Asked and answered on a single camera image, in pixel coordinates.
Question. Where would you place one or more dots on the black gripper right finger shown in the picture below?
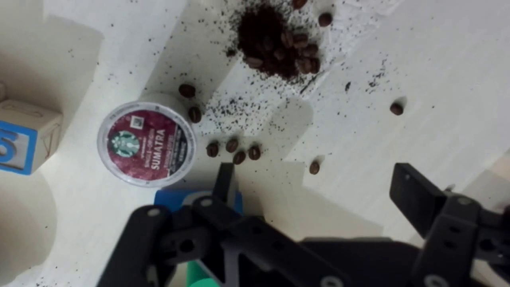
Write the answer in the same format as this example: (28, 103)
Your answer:
(451, 232)

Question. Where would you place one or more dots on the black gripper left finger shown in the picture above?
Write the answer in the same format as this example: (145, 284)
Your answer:
(223, 248)

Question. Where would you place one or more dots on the coffee grounds pile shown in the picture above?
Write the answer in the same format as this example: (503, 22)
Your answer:
(275, 44)

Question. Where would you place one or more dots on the green cylinder block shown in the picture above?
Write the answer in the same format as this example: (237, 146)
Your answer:
(204, 272)

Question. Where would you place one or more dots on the blue cylinder block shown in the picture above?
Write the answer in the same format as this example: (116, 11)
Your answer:
(172, 197)

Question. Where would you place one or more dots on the loose coffee bean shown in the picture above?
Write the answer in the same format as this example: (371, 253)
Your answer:
(212, 148)
(239, 156)
(253, 151)
(325, 19)
(194, 113)
(314, 166)
(298, 1)
(186, 89)
(231, 143)
(396, 107)

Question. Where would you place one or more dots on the Starbucks coffee pod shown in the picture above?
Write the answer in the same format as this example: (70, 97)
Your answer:
(145, 143)

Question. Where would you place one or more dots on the wooden block blue number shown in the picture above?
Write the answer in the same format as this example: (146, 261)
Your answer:
(25, 137)

